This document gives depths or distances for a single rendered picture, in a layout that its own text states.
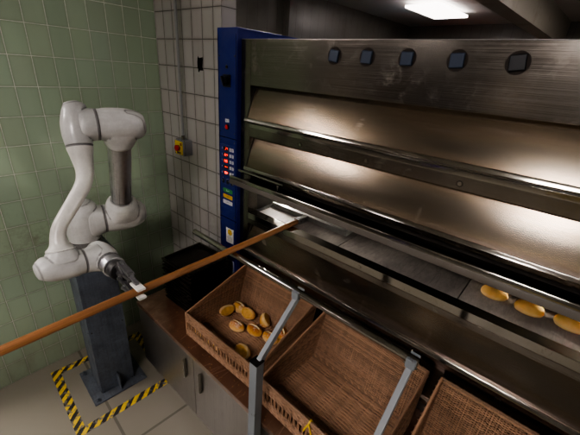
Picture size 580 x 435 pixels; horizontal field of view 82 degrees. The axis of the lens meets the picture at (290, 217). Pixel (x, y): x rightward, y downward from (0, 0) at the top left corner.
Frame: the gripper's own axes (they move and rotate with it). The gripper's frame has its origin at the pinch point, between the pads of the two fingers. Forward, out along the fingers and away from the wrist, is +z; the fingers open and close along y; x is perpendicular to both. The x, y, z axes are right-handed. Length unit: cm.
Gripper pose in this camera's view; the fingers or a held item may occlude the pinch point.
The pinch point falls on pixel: (138, 290)
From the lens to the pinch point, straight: 139.0
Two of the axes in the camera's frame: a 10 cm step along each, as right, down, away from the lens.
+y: -0.7, 9.1, 4.1
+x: -6.7, 2.6, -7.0
